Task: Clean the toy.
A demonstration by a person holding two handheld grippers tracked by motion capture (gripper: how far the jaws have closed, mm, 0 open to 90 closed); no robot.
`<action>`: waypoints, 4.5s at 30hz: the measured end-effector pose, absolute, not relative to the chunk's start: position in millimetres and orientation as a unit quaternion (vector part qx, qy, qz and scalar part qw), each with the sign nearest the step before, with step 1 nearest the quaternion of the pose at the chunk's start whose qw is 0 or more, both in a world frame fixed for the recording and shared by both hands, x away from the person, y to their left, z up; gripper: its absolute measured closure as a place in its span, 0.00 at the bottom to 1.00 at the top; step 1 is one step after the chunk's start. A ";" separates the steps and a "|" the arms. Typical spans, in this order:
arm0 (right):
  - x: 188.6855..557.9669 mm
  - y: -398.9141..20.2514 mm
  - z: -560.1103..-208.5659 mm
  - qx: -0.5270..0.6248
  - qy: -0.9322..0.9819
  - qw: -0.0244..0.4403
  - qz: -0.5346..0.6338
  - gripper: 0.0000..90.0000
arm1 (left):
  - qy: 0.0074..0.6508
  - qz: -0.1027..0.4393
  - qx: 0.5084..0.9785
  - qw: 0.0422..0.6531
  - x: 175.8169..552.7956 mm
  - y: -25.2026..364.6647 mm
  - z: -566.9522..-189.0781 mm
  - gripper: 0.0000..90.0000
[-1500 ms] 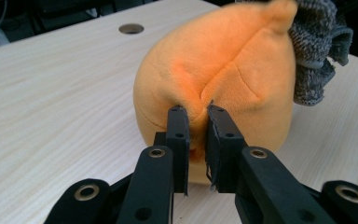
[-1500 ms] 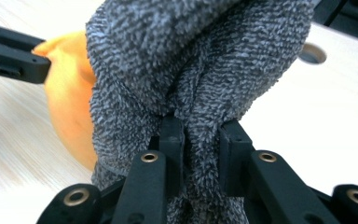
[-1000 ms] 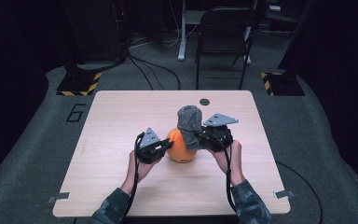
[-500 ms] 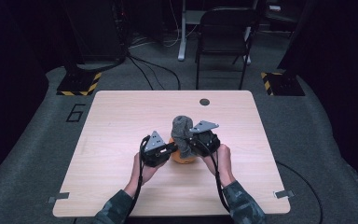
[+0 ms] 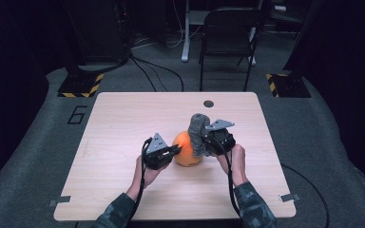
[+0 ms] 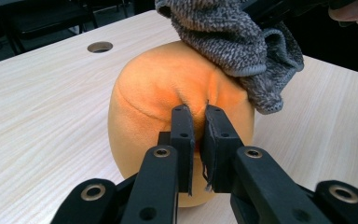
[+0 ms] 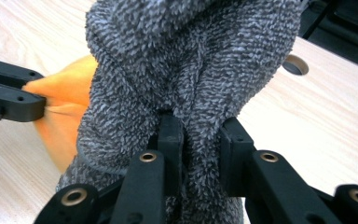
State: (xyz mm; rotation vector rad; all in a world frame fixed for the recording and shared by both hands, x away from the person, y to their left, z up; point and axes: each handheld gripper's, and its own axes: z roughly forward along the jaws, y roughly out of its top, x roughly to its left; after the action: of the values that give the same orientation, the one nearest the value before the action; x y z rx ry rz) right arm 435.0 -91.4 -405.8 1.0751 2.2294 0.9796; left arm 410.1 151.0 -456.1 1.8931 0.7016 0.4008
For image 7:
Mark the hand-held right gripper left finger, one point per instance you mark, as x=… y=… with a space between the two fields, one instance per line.
x=147 y=186

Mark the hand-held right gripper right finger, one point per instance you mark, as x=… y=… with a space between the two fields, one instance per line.
x=270 y=186

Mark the orange plush toy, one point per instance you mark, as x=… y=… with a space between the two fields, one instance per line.
x=65 y=93

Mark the grey towel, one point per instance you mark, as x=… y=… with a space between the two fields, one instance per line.
x=183 y=62

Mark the black folding chair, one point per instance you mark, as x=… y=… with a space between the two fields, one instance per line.
x=318 y=18

